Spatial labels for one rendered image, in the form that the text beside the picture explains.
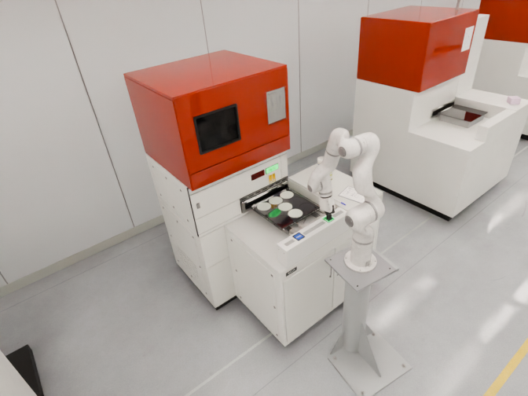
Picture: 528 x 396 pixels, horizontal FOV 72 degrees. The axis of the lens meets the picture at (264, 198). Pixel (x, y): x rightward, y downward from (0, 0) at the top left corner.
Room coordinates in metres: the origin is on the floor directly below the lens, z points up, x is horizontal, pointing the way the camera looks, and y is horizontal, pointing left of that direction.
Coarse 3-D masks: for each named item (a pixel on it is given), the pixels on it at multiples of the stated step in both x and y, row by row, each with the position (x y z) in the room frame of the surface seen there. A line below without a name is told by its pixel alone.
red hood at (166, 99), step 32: (160, 64) 2.67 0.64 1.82; (192, 64) 2.59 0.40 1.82; (224, 64) 2.51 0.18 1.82; (256, 64) 2.44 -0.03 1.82; (160, 96) 2.04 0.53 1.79; (192, 96) 1.98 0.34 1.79; (224, 96) 2.09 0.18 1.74; (256, 96) 2.22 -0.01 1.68; (160, 128) 2.14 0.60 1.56; (192, 128) 1.96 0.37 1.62; (224, 128) 2.08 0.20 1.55; (256, 128) 2.21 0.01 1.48; (288, 128) 2.37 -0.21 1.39; (160, 160) 2.27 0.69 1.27; (192, 160) 1.94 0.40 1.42; (224, 160) 2.06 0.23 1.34; (256, 160) 2.20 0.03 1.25
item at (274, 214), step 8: (280, 192) 2.30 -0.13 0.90; (264, 200) 2.22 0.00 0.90; (288, 200) 2.19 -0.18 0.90; (296, 200) 2.18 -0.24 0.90; (304, 200) 2.17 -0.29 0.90; (256, 208) 2.13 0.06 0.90; (272, 208) 2.11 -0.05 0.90; (296, 208) 2.08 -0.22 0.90; (304, 208) 2.08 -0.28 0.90; (312, 208) 2.07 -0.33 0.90; (272, 216) 2.02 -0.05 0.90; (280, 216) 2.01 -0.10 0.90; (288, 216) 2.00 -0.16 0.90; (280, 224) 1.92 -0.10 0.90; (288, 224) 1.91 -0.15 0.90
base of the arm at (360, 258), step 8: (352, 240) 1.58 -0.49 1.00; (352, 248) 1.57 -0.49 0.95; (360, 248) 1.53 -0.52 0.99; (368, 248) 1.52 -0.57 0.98; (352, 256) 1.56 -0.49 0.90; (360, 256) 1.53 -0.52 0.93; (368, 256) 1.53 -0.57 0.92; (352, 264) 1.55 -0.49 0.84; (360, 264) 1.53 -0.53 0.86; (368, 264) 1.51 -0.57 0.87; (360, 272) 1.49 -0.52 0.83
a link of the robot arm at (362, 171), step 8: (360, 136) 1.64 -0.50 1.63; (368, 136) 1.65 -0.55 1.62; (376, 136) 1.66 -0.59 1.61; (368, 144) 1.61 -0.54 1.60; (376, 144) 1.63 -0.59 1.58; (368, 152) 1.62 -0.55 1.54; (376, 152) 1.62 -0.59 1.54; (360, 160) 1.64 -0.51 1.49; (368, 160) 1.61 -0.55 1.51; (360, 168) 1.60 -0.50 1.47; (368, 168) 1.58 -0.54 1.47; (360, 176) 1.58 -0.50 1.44; (368, 176) 1.57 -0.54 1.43; (360, 184) 1.57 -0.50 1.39; (368, 184) 1.56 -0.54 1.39; (360, 192) 1.57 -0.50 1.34; (368, 192) 1.56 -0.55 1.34; (368, 200) 1.59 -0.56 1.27; (376, 200) 1.57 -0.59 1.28; (376, 208) 1.55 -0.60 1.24; (384, 208) 1.58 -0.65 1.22; (376, 216) 1.53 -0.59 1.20
